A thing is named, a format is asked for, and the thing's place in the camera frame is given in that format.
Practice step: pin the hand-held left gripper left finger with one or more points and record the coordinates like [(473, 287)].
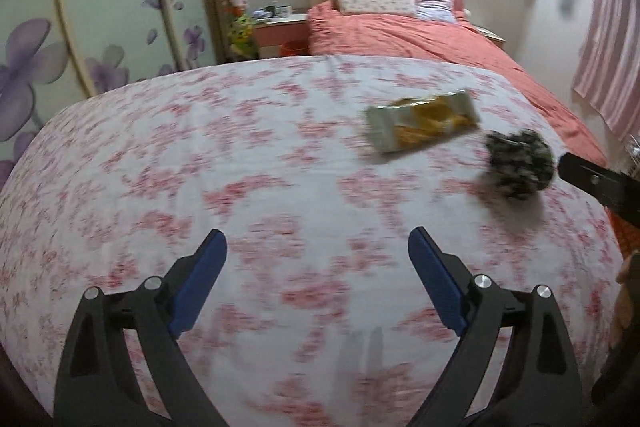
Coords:
[(197, 284)]

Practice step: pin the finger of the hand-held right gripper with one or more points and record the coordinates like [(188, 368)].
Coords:
[(595, 181)]

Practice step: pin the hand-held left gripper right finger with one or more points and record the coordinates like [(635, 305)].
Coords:
[(437, 284)]

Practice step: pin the dark patterned scrunchie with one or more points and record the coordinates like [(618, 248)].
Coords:
[(520, 164)]

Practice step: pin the yellow and white snack packet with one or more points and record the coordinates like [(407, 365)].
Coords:
[(425, 122)]

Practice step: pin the pink floral blanket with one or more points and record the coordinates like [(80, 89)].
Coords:
[(200, 182)]

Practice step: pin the pink striped curtain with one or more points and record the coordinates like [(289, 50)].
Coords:
[(612, 47)]

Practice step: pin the wooden nightstand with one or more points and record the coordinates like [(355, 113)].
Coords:
[(491, 36)]

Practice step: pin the pink striped pillow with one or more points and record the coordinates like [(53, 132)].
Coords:
[(435, 3)]

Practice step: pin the red duvet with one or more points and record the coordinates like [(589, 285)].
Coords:
[(400, 34)]

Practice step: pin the small orange basket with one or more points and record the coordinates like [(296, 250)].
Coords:
[(292, 48)]

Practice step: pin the pink bedside table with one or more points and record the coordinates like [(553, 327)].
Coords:
[(272, 32)]

